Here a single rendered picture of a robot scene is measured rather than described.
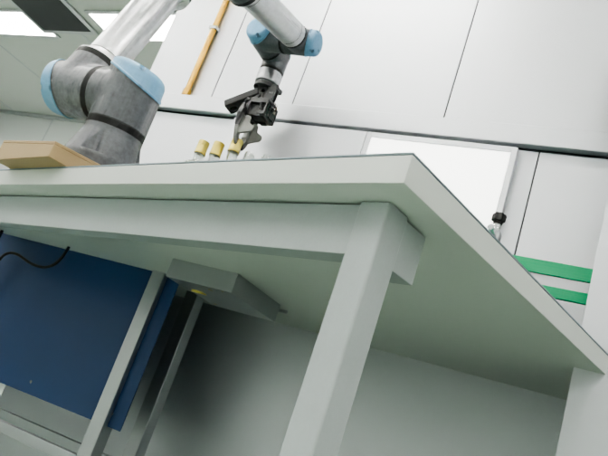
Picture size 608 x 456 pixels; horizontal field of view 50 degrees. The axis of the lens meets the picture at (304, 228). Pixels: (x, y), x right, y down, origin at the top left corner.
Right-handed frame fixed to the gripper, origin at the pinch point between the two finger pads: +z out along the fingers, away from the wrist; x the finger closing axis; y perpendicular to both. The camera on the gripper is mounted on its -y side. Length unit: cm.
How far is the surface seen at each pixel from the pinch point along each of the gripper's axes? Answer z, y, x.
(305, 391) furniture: 68, 79, -84
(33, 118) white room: -154, -499, 317
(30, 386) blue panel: 82, -23, -13
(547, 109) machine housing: -28, 81, 14
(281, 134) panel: -10.7, 5.9, 11.8
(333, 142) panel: -9.8, 24.0, 11.6
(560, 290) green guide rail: 27, 95, -6
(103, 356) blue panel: 69, -5, -13
